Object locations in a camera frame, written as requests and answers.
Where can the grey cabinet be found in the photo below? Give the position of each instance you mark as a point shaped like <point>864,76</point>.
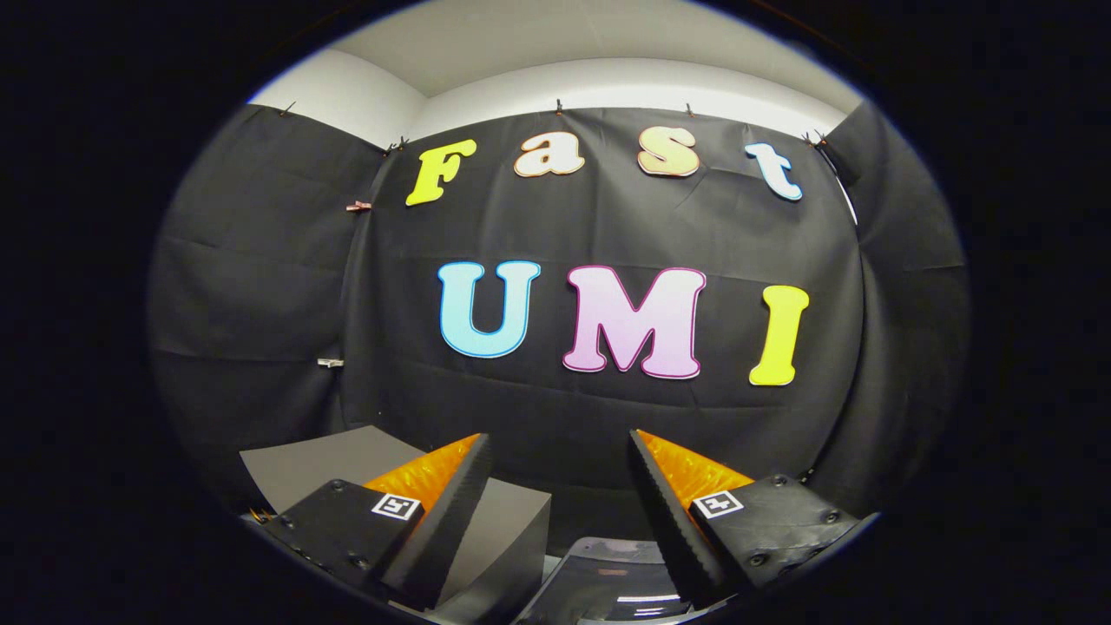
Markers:
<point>321,460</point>

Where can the pink cloth clip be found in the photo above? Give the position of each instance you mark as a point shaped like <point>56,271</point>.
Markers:
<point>358,206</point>

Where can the dark washing machine lid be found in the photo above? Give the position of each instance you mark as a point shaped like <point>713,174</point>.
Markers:
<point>608,582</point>

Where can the black backdrop cloth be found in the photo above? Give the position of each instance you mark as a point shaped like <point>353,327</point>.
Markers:
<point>590,226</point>

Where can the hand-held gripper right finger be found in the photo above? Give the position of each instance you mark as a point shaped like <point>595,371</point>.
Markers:
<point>673,529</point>

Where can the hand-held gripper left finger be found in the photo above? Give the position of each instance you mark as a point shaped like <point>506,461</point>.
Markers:
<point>434,538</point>

